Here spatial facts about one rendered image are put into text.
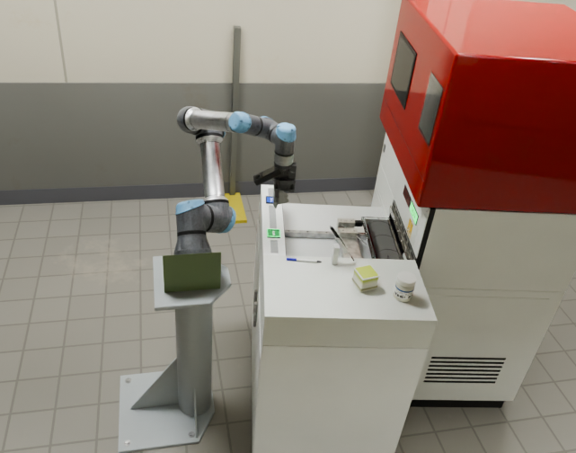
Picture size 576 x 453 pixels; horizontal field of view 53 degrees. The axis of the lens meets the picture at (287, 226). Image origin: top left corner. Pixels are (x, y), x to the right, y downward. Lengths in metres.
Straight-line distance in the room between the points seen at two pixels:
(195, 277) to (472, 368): 1.43
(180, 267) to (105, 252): 1.70
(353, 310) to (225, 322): 1.40
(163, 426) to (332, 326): 1.15
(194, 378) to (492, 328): 1.37
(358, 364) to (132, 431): 1.18
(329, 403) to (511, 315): 0.92
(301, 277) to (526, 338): 1.18
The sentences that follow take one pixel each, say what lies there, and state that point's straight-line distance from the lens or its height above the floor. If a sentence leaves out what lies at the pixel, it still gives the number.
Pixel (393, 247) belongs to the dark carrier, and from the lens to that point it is 2.58.
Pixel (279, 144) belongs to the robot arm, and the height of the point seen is 1.40.
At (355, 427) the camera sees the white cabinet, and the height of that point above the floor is 0.34.
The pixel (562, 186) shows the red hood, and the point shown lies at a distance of 2.43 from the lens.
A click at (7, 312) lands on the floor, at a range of 3.64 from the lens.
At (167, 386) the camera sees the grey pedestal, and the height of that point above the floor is 0.16.
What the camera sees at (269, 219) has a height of 0.96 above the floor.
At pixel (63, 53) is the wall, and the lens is 4.00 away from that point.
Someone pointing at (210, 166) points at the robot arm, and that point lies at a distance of 2.47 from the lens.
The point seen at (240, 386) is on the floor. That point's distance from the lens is 3.08.
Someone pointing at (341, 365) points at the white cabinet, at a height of 0.72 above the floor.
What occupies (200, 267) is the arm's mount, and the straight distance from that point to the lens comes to 2.29.
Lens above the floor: 2.39
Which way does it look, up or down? 35 degrees down
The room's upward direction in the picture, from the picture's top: 6 degrees clockwise
